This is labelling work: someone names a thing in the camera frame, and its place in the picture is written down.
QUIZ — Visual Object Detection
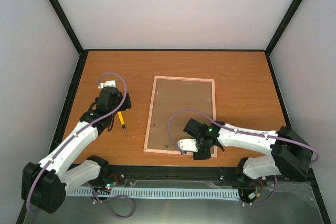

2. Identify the yellow handled screwdriver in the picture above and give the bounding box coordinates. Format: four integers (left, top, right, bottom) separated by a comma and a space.
118, 111, 128, 137

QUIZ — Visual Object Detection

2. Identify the pink wooden picture frame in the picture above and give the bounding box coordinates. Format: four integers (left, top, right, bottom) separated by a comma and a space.
143, 75, 218, 158

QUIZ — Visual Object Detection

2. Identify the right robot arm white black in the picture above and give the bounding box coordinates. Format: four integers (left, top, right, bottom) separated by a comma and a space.
177, 119, 313, 185

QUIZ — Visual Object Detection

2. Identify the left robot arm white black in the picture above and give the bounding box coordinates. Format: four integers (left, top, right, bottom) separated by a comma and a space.
21, 86, 131, 214

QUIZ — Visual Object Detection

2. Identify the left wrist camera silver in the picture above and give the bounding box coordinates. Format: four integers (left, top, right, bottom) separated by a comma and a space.
98, 80, 117, 89

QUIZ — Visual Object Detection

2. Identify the light blue slotted cable duct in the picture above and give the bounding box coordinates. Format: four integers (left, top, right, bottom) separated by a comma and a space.
65, 186, 240, 200

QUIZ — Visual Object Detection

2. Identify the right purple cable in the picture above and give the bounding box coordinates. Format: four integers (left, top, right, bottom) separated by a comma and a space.
167, 108, 321, 206

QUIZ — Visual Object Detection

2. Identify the purple cable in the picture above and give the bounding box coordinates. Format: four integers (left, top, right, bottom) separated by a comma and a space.
167, 108, 321, 206
26, 72, 136, 218

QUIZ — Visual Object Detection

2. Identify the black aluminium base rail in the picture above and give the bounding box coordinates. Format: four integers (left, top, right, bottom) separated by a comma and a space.
34, 163, 316, 185

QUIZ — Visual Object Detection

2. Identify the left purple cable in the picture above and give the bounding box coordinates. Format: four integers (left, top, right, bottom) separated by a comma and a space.
26, 72, 136, 218

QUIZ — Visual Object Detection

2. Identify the left black corner post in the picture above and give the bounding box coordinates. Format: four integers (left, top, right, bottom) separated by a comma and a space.
48, 0, 84, 55

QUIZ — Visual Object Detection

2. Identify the black corner post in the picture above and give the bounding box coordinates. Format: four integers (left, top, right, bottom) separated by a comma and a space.
48, 0, 84, 55
264, 0, 320, 53

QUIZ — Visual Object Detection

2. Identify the right black corner post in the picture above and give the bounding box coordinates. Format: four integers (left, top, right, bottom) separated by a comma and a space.
264, 0, 320, 53

